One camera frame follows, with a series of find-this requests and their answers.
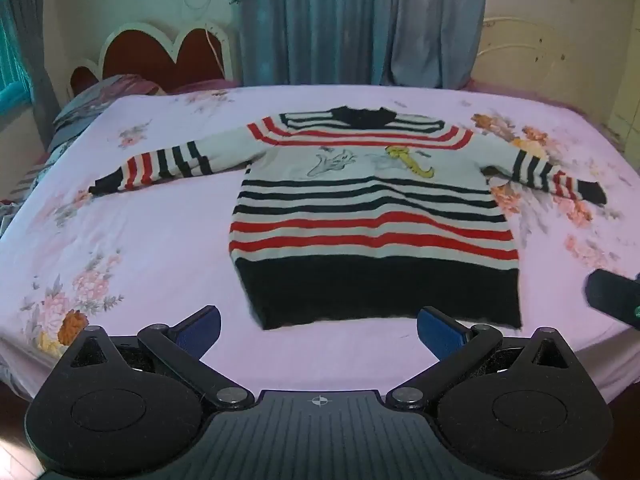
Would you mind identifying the teal window curtain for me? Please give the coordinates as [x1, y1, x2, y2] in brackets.
[0, 0, 32, 117]

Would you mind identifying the grey window curtain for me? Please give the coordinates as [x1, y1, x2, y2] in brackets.
[0, 0, 62, 116]

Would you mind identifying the striped knit sweater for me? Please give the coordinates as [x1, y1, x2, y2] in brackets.
[88, 105, 608, 332]

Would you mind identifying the red scalloped headboard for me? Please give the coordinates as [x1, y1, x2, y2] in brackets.
[69, 21, 242, 97]

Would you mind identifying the floral lilac bed sheet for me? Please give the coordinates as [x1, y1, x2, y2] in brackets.
[0, 82, 640, 403]

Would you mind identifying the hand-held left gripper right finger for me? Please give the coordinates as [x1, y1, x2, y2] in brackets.
[385, 305, 576, 412]

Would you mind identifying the blue grey curtain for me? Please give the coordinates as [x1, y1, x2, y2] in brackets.
[235, 0, 493, 88]

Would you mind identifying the pink bed cloth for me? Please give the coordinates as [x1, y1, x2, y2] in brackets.
[467, 76, 616, 126]

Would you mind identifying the magenta pillow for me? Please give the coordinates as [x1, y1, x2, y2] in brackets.
[165, 79, 242, 95]

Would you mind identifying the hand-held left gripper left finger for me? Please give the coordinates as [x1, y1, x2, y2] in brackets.
[66, 304, 256, 412]

